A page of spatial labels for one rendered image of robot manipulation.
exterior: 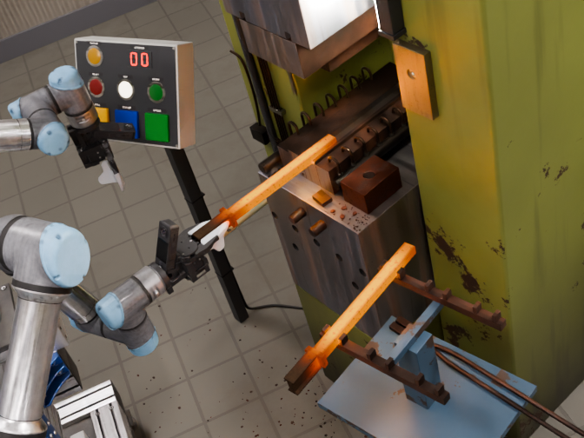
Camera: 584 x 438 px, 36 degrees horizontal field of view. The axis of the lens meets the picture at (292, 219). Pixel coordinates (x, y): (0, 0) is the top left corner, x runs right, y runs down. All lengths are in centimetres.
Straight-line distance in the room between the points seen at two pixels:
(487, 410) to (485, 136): 61
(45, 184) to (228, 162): 86
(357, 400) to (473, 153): 63
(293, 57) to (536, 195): 64
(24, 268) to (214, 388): 143
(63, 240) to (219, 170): 216
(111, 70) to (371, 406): 115
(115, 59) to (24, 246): 87
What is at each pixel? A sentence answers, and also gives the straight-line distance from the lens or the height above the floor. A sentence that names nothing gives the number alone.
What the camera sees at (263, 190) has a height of 101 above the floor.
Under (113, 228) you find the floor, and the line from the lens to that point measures 383.
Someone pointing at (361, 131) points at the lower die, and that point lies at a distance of 229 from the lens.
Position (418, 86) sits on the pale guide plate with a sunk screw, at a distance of 194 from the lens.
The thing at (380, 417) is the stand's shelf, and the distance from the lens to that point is 211.
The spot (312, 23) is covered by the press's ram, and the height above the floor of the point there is 142.
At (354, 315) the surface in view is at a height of 94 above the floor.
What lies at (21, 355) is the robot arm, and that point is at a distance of 184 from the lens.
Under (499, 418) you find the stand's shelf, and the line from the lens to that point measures 208.
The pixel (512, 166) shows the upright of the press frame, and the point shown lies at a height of 108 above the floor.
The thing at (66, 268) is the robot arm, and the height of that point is 127.
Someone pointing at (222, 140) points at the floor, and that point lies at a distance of 405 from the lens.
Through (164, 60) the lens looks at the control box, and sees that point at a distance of 245.
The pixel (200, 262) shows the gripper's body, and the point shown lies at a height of 97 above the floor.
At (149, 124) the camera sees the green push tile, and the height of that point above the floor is 102.
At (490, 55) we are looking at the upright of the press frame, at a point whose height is 139.
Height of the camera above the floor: 242
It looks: 43 degrees down
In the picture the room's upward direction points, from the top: 17 degrees counter-clockwise
